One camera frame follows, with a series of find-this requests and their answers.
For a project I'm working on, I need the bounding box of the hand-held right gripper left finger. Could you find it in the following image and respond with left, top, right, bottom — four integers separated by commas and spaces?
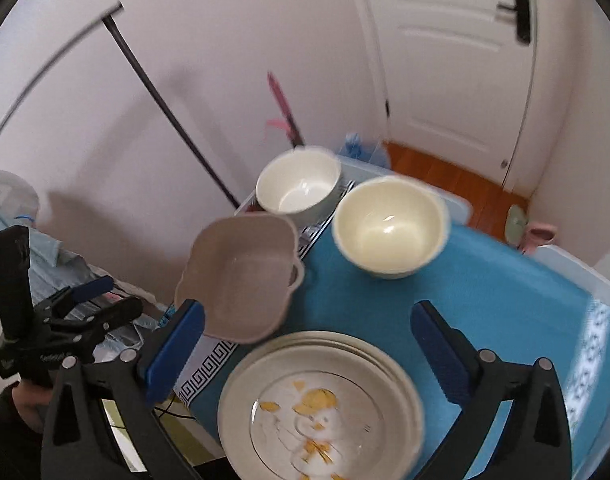
41, 299, 206, 480

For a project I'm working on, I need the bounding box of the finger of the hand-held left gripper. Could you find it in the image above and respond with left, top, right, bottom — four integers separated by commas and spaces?
60, 296, 145, 348
38, 275, 115, 318

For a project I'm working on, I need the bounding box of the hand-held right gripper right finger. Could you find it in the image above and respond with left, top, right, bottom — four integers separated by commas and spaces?
410, 300, 574, 480

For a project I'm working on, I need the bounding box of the pink square bowl with handles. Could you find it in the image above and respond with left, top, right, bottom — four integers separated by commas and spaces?
174, 212, 306, 345

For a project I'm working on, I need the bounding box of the yellow-centred cream plate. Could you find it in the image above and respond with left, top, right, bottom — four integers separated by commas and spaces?
272, 330, 411, 381

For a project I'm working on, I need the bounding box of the duck print plate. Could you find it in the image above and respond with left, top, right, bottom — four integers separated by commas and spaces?
217, 342, 427, 480

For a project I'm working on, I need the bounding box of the person's left forearm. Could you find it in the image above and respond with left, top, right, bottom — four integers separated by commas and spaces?
0, 385, 48, 480

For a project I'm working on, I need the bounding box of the person's left hand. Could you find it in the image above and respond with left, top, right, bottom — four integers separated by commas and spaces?
9, 380, 56, 433

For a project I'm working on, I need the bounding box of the blue patterned tablecloth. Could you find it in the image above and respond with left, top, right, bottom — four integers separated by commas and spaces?
177, 220, 610, 480

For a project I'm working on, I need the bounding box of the white fabric cover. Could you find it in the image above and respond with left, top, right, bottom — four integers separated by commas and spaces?
0, 167, 42, 227

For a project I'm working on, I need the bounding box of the cream round bowl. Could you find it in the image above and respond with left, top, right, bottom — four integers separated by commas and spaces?
332, 176, 452, 281

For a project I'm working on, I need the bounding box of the pink slipper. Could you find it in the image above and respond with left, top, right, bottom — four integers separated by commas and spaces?
522, 226, 558, 257

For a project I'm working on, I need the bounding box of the white straight-sided bowl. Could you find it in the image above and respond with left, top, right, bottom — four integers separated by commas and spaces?
255, 147, 344, 232

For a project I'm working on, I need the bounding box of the black clothes rack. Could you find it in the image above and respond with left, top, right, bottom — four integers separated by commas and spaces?
0, 1, 242, 211

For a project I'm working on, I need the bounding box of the blue plastic bag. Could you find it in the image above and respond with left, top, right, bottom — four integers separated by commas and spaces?
341, 132, 392, 167

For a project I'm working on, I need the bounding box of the pink broom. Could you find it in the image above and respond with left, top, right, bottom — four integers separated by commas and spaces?
266, 71, 306, 149

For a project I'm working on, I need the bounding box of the white panel door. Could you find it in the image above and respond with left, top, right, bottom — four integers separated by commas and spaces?
341, 0, 542, 195

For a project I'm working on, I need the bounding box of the black cable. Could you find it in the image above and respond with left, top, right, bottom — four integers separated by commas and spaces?
152, 395, 198, 423

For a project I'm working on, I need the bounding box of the black door lock handle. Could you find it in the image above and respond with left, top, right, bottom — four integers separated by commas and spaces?
497, 0, 534, 44

